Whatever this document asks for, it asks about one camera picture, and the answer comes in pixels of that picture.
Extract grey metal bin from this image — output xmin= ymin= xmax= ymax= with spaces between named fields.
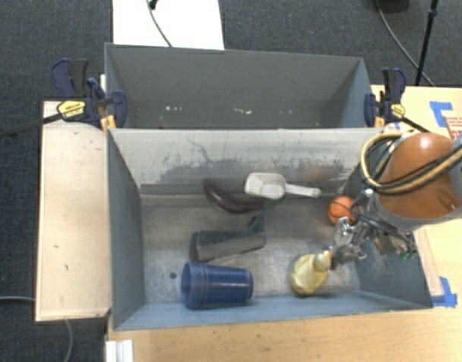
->
xmin=103 ymin=42 xmax=434 ymax=332

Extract orange ball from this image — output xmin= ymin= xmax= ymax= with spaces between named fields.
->
xmin=327 ymin=195 xmax=359 ymax=226

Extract yellow rubber duck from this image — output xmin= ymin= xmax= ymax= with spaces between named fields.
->
xmin=288 ymin=250 xmax=333 ymax=298

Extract grey metal wedge-shaped object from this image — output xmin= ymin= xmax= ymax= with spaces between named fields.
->
xmin=188 ymin=213 xmax=267 ymax=264

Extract white plastic scoop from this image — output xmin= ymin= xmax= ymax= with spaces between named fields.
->
xmin=243 ymin=172 xmax=322 ymax=201

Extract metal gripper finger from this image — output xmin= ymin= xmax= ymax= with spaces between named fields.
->
xmin=329 ymin=247 xmax=356 ymax=271
xmin=331 ymin=216 xmax=355 ymax=249

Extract blue plastic cup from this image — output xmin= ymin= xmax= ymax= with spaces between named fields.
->
xmin=180 ymin=262 xmax=254 ymax=310

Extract purple toy eggplant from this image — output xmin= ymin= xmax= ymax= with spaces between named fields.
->
xmin=203 ymin=178 xmax=266 ymax=214

